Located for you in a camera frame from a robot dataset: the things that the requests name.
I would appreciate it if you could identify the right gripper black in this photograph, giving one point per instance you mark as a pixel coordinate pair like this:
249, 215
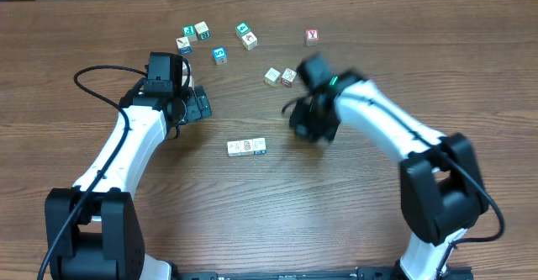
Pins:
300, 126

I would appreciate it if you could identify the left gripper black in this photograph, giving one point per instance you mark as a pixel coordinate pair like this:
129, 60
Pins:
197, 102

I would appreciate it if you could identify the wooden block blue bottom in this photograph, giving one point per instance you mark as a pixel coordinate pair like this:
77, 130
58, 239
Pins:
259, 146

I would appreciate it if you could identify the pineapple picture wooden block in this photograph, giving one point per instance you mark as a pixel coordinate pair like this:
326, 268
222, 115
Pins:
246, 147

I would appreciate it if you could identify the red letter Y block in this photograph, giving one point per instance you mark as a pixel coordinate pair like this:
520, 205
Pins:
312, 37

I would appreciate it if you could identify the wooden block red bottom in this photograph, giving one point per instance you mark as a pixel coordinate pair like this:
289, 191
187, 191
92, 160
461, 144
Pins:
234, 148

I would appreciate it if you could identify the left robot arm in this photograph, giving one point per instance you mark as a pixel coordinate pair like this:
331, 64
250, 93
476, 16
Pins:
92, 228

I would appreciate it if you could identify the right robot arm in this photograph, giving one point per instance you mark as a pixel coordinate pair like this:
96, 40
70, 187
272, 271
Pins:
442, 193

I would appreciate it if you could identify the wooden block red side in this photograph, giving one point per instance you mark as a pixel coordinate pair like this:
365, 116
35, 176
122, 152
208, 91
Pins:
191, 82

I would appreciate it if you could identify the wooden block blue side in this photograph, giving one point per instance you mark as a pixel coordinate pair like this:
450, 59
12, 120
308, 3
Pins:
184, 46

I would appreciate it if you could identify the wooden block red edge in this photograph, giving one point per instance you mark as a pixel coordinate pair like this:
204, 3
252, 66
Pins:
288, 77

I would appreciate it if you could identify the green letter block left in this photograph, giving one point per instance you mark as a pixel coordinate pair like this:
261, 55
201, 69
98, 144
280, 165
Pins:
190, 33

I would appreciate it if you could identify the wooden block green side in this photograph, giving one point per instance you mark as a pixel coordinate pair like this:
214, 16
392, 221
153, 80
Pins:
202, 30

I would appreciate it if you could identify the blue number five block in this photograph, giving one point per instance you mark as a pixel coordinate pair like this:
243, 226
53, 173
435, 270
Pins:
220, 55

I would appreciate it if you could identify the wooden block yellow side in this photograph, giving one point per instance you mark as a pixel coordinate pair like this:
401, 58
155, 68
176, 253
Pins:
272, 77

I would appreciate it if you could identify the green number four block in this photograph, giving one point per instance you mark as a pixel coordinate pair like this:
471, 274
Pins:
242, 29

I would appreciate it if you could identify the plain wooden picture block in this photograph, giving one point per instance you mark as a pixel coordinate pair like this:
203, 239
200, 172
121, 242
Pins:
249, 41

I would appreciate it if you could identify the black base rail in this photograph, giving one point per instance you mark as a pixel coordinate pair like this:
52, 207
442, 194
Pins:
360, 273

